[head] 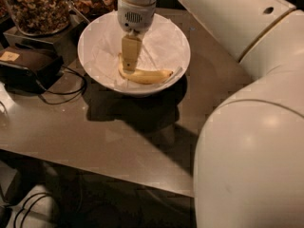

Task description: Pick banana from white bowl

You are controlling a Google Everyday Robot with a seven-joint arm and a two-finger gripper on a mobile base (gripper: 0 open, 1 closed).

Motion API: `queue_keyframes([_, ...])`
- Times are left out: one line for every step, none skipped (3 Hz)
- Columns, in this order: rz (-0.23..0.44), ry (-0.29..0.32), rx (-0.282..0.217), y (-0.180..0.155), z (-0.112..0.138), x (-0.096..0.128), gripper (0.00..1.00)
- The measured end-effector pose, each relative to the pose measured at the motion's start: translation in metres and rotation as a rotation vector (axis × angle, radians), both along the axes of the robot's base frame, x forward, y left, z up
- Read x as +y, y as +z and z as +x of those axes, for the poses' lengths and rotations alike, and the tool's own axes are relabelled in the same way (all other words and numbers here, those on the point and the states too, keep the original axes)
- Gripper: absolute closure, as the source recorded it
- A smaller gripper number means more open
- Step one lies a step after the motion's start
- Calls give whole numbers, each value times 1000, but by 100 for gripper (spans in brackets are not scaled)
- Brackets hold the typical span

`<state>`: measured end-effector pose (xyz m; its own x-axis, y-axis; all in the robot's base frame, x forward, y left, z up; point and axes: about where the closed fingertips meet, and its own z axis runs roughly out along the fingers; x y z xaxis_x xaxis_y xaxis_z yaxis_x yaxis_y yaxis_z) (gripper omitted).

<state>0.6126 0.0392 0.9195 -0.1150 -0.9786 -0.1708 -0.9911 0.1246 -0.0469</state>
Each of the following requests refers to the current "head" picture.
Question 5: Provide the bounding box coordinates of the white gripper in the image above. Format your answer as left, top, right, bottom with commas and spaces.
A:
118, 0, 156, 73

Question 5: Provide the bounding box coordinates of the yellow banana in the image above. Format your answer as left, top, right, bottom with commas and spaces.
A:
118, 54, 173, 85

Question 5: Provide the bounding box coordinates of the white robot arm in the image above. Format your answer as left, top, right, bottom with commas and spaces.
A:
178, 0, 304, 228

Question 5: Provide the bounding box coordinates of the white bowl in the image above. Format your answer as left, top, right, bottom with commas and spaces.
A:
77, 9, 191, 98

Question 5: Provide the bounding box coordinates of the white paper liner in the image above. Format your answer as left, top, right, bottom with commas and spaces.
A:
90, 13, 185, 91

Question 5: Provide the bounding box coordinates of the dark metal jar stand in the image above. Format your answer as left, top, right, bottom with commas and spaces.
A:
4, 14, 87, 66

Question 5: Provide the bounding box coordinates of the glass jar of nuts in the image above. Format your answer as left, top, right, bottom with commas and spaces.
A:
4, 0, 70, 36

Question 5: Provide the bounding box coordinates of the black device with label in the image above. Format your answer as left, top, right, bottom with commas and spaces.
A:
0, 47, 64, 94

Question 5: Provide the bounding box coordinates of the white object under table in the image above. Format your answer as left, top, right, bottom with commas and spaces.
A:
6, 185, 59, 228

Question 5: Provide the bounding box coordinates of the black cable on table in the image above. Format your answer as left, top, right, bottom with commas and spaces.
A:
35, 65, 87, 106

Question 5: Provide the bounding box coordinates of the black cable under table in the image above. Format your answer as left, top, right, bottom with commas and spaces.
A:
12, 192, 51, 228

